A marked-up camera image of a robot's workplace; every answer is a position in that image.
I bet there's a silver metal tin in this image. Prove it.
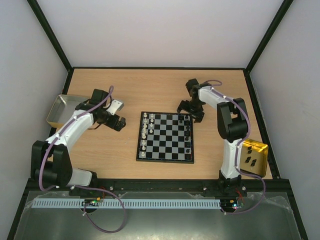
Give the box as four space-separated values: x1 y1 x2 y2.
46 94 88 128

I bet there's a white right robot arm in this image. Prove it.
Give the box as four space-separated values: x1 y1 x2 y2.
177 78 251 196

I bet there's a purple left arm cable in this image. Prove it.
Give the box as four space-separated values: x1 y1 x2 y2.
38 85 127 234

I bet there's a black white chess board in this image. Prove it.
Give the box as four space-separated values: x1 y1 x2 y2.
136 111 195 164

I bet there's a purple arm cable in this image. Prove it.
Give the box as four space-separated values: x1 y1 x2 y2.
204 79 266 216
38 85 127 234

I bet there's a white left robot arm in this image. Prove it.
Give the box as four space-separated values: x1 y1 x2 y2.
30 86 126 191

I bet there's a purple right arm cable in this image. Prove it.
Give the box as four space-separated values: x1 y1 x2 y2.
204 79 266 216

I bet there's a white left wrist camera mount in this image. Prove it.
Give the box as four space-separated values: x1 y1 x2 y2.
106 99 124 116

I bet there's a light blue slotted cable duct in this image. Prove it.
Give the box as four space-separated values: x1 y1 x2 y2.
31 198 221 210

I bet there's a gold metal tin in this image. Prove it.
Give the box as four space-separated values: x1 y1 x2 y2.
239 138 269 177

